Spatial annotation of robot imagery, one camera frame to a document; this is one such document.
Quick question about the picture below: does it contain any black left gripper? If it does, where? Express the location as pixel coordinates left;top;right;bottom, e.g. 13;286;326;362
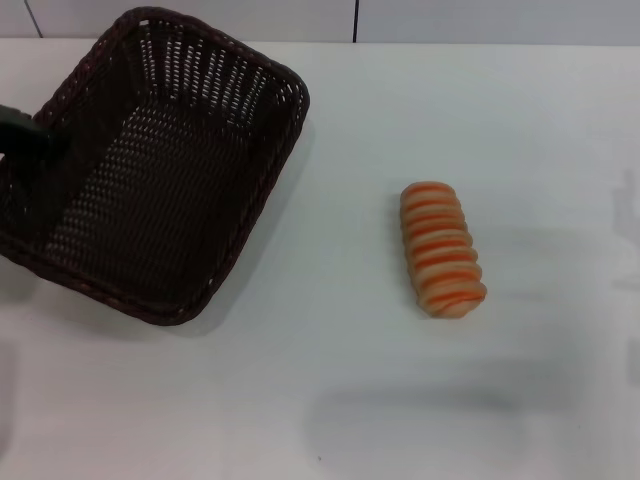
0;103;72;242

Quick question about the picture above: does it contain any dark brown woven basket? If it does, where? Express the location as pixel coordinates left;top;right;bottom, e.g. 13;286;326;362
0;5;310;329

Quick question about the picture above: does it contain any orange striped bread roll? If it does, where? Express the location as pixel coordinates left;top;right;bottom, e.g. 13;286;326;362
398;179;489;319

